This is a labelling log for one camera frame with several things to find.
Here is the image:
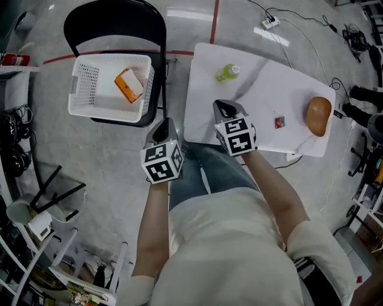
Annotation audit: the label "orange tissue packet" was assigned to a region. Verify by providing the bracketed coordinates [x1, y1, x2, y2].
[114, 68, 144, 105]

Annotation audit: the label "black folding chair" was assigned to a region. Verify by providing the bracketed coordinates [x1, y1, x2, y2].
[63, 0, 168, 128]

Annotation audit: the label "small white appliance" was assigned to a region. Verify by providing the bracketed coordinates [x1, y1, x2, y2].
[28, 210, 53, 241]

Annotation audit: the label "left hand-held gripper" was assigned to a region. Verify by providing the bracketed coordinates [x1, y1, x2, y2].
[139, 117, 184, 185]

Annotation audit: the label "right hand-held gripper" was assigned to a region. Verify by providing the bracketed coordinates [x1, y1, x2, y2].
[212, 100, 257, 157]

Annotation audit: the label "person's cream shirt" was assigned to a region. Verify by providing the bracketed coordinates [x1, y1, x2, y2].
[115, 188, 357, 306]

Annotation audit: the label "white marble table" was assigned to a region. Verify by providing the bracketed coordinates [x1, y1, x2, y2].
[183, 42, 336, 158]

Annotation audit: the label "person's blue jeans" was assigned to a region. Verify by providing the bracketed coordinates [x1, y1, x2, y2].
[169, 142, 260, 210]

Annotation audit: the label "red fire extinguisher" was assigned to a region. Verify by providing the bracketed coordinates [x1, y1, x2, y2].
[1, 53, 31, 66]

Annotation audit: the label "pile of black headsets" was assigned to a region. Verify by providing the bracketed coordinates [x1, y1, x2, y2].
[0, 107, 32, 177]

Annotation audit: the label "white power strip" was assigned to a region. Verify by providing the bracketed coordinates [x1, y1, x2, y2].
[262, 16, 281, 30]

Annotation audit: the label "brown wooden bowl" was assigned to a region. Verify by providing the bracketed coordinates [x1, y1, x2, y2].
[305, 96, 333, 137]

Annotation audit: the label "black office chair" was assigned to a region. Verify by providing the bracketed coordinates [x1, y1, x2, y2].
[346, 131, 383, 177]

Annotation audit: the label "white perforated basket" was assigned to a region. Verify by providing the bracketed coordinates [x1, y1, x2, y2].
[68, 53, 156, 124]

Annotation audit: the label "person's right forearm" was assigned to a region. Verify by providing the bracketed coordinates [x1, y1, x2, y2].
[241, 149, 311, 243]

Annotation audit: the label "white metal shelf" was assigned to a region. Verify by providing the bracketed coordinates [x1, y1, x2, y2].
[0, 64, 41, 210]

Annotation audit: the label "overturned black-legged stool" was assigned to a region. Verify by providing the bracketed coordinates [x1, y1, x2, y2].
[5, 165, 87, 225]

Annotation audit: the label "white metal rack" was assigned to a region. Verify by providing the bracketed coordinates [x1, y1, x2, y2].
[0, 227, 129, 306]

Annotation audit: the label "person's left forearm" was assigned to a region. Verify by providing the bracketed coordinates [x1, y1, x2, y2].
[133, 180, 171, 277]

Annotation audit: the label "green drink bottle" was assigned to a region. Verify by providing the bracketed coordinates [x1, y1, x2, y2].
[215, 63, 241, 83]

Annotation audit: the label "black cable bundle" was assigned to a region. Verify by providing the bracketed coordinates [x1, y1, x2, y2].
[342, 23, 372, 62]

